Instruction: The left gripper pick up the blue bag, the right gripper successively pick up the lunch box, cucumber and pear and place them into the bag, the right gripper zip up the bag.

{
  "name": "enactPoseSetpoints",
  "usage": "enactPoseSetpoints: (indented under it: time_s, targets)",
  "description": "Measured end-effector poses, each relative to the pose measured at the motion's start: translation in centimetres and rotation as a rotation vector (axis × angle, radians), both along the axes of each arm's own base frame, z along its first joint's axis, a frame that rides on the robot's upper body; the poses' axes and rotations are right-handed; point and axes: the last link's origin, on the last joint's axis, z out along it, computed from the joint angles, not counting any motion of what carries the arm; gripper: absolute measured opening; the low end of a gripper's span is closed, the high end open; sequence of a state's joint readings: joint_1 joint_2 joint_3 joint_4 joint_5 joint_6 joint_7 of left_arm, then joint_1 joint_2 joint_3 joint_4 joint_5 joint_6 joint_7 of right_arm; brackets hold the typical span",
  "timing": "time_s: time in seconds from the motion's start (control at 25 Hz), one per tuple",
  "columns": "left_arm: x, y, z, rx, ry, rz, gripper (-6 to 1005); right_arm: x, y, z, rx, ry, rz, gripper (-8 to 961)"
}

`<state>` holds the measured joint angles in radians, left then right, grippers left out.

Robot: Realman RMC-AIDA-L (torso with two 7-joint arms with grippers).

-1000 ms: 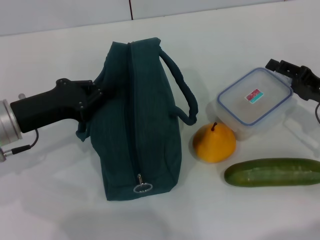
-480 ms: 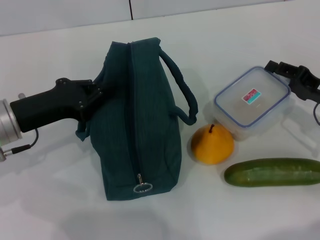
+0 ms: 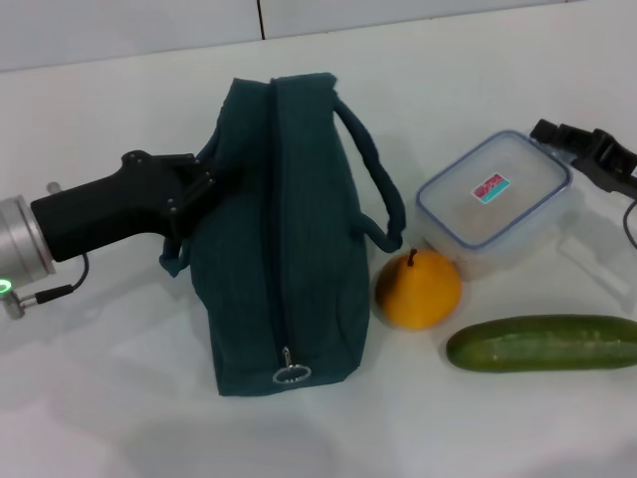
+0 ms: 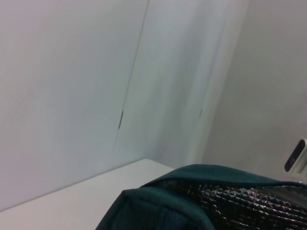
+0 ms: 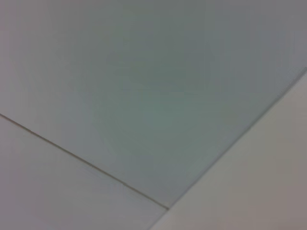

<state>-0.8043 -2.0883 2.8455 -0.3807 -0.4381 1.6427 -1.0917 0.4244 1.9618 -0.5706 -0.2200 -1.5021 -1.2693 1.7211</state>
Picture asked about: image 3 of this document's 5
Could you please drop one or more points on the dark teal fabric bag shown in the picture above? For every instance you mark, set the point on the dark teal fabric bag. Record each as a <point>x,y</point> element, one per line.
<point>288,239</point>

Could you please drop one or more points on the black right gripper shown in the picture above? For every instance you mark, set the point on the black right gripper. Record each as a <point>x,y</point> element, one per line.
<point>614,164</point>

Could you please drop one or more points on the orange pear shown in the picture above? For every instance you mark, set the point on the orange pear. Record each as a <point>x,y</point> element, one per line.
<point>418,294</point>

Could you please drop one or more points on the green cucumber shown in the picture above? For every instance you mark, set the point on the green cucumber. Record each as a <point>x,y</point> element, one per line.
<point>537,343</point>

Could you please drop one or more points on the clear blue-rimmed food container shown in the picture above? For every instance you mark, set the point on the clear blue-rimmed food container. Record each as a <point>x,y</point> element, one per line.
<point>492,209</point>

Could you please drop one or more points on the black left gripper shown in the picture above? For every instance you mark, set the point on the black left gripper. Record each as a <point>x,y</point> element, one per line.
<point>109,209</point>

